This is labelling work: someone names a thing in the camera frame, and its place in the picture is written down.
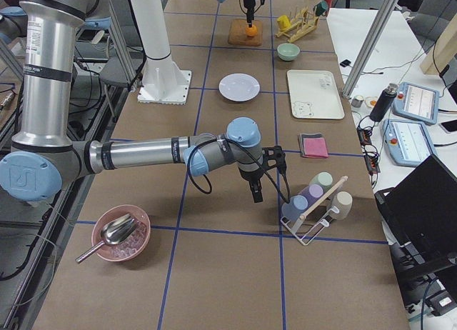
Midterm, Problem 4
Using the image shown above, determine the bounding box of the dark green mug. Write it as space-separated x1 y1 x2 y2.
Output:
313 0 328 17

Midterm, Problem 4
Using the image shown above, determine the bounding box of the blue plastic cup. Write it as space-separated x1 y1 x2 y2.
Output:
281 195 308 221

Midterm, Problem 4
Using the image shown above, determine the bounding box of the metal scoop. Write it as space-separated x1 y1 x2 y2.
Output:
75 214 138 264

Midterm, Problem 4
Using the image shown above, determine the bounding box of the purple plastic cup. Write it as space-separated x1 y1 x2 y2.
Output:
298 184 323 205

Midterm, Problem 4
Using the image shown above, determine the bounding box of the beige plastic cup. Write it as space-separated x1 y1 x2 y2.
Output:
328 191 353 220

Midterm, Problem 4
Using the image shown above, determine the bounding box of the white wire cup rack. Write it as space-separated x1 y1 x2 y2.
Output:
280 206 340 246

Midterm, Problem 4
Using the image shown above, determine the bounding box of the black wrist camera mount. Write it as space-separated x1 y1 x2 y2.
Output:
262 145 287 176

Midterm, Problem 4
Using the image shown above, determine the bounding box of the black laptop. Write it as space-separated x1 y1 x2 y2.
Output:
374 154 457 270

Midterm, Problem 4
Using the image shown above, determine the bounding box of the wooden cutting board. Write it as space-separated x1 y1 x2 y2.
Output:
228 19 263 46

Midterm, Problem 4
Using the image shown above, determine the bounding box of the orange fruit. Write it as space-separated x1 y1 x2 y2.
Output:
245 24 258 38

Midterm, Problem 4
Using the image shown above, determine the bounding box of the wooden drying rack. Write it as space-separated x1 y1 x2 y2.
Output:
274 0 320 43

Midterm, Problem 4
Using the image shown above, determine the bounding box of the white round plate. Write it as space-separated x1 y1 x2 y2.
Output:
219 73 260 102

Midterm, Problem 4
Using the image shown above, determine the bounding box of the pink folded cloth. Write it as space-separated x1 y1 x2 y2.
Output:
303 137 328 159

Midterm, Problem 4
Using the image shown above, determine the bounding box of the small metal tin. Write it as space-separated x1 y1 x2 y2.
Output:
351 95 364 108

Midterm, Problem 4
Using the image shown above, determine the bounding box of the green ceramic bowl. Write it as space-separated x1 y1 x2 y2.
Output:
276 43 301 61

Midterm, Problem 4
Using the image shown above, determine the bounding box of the grey folded cloth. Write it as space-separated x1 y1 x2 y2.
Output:
298 134 322 157

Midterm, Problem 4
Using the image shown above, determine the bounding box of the aluminium frame post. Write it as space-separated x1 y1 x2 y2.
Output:
342 0 398 99

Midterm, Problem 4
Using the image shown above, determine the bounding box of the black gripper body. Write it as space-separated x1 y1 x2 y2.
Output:
238 164 263 188
242 0 266 15

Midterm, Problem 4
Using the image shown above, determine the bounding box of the upper teach pendant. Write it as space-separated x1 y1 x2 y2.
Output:
392 82 439 125

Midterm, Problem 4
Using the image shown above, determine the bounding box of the yellow mug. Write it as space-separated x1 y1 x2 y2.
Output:
276 14 291 31

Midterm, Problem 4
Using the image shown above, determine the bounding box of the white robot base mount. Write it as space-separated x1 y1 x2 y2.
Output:
130 0 192 105

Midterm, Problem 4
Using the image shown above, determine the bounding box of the black water bottle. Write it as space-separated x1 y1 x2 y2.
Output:
368 83 398 123

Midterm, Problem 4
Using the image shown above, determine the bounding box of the teach pendant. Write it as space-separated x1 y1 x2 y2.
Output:
392 82 439 125
381 119 437 167

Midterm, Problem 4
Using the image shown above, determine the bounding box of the lower teach pendant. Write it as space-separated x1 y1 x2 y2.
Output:
381 119 437 167

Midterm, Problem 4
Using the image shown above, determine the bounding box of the green plastic cup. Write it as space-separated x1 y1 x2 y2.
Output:
309 171 333 191

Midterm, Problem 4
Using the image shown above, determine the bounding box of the pink bowl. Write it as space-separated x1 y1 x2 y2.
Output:
91 204 151 262

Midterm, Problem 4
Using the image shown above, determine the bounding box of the cream bear serving tray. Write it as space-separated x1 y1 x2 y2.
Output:
286 69 345 120

